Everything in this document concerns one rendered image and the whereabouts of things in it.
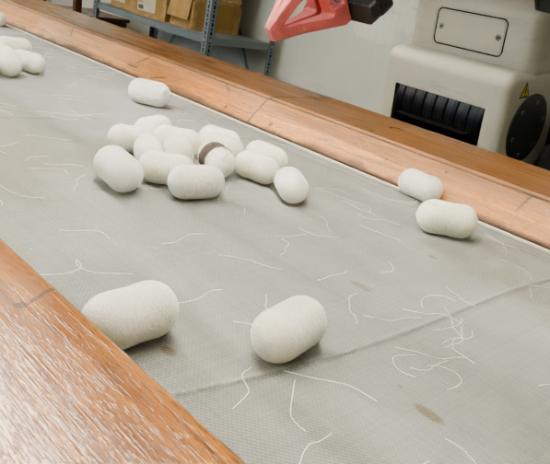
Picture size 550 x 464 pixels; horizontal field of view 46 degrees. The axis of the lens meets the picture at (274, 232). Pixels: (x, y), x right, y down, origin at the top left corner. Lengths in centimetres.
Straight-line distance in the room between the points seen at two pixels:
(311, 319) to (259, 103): 38
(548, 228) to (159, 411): 32
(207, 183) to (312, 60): 288
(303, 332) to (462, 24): 87
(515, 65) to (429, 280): 71
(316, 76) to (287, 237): 288
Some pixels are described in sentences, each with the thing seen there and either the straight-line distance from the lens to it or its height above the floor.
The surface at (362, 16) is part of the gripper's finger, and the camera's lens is 61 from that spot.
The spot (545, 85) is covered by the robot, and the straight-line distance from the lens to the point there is 106.
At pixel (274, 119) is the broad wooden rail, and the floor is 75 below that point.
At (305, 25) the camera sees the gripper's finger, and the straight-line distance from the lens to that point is 60.
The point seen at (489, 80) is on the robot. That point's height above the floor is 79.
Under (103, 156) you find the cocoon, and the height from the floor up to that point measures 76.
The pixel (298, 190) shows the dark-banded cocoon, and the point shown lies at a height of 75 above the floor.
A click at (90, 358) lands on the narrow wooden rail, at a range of 18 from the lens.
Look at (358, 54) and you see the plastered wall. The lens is 304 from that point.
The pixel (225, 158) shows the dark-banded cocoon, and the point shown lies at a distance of 41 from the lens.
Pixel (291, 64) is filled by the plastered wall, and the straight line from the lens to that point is 333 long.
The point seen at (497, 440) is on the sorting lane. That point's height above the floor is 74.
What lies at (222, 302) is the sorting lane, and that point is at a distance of 26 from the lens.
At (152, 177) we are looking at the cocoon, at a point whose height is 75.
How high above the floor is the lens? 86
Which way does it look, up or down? 21 degrees down
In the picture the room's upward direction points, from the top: 11 degrees clockwise
